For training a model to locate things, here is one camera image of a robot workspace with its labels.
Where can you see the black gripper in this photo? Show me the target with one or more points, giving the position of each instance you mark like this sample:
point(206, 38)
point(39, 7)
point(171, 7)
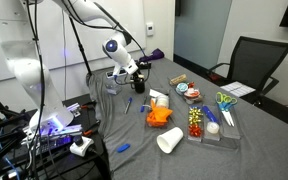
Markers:
point(136, 74)

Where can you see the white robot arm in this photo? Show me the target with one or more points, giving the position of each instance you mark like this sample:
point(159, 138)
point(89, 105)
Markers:
point(27, 73)

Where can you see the silver marker with blue cap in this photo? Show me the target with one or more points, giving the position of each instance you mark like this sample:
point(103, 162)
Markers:
point(143, 106)
point(128, 105)

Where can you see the white paper cup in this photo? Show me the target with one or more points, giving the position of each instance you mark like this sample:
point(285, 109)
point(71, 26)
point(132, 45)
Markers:
point(169, 140)

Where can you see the blue marker cap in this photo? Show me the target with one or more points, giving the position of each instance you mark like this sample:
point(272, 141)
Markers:
point(124, 147)

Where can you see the black mug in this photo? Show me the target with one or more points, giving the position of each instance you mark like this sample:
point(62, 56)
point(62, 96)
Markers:
point(139, 88)

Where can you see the white card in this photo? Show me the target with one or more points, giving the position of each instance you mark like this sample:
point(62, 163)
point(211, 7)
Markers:
point(155, 92)

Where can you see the clear acrylic box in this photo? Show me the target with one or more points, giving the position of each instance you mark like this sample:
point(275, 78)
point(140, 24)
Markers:
point(113, 88)

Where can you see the purple folded umbrella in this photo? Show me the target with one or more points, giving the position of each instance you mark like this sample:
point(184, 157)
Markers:
point(152, 55)

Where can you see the clear plastic tray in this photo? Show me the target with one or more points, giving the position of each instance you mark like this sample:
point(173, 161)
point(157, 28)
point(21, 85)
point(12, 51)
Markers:
point(150, 125)
point(171, 88)

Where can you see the plain wooden stamp block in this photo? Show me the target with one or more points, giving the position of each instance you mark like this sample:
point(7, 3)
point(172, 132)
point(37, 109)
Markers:
point(178, 79)

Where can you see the orange tissue cloth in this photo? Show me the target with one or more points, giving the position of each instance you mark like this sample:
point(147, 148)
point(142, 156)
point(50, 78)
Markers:
point(158, 116)

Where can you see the clear tub of teal ribbon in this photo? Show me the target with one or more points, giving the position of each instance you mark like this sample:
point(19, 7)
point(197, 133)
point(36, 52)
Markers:
point(182, 88)

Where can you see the orange black clamp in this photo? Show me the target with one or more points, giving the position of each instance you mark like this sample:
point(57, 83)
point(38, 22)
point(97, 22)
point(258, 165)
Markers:
point(86, 106)
point(89, 132)

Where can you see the gold gift bows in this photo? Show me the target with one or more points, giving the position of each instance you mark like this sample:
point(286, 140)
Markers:
point(195, 115)

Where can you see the black tripod pole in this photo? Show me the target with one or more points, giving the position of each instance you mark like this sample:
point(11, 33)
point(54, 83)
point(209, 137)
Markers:
point(80, 46)

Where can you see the red gift bow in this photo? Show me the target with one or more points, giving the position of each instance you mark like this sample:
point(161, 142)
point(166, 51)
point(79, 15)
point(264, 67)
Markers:
point(195, 130)

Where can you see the blue ribbon roll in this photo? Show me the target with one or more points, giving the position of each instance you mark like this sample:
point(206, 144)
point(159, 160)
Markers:
point(210, 114)

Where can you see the white tape roll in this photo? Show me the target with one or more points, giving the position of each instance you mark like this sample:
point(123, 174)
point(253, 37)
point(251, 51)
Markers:
point(212, 127)

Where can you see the white emergency stop box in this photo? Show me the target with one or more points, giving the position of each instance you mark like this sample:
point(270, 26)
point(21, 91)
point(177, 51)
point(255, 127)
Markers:
point(81, 146)

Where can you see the green and blue scissors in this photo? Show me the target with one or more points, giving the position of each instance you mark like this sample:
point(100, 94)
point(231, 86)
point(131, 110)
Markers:
point(226, 108)

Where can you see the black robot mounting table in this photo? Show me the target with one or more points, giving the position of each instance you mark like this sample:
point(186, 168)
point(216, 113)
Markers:
point(90, 163)

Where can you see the white paper sheet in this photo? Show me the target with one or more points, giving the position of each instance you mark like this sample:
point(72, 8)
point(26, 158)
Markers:
point(240, 89)

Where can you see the clear compartment organiser tray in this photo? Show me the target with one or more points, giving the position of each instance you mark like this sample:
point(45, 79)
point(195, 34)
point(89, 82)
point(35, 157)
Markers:
point(232, 133)

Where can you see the black mesh office chair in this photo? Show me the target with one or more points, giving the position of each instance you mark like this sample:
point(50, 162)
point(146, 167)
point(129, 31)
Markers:
point(257, 63)

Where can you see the black tripod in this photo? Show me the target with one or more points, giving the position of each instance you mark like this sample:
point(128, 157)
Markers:
point(0, 133)

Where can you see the white wall thermostat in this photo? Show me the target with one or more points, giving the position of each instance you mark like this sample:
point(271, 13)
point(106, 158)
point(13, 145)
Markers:
point(150, 29)

